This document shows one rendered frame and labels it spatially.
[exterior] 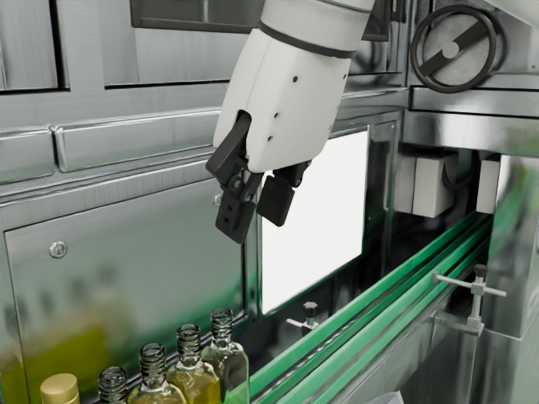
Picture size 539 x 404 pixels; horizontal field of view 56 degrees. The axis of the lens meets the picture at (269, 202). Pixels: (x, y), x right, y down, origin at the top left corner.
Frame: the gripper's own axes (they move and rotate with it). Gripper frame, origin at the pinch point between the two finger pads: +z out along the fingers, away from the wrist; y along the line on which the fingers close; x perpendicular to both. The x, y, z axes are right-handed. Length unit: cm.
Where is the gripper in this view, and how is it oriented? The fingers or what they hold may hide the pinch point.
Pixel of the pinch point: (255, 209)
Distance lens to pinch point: 44.7
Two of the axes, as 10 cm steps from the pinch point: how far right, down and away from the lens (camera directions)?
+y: -6.2, 2.1, -7.6
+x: 7.4, 4.9, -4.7
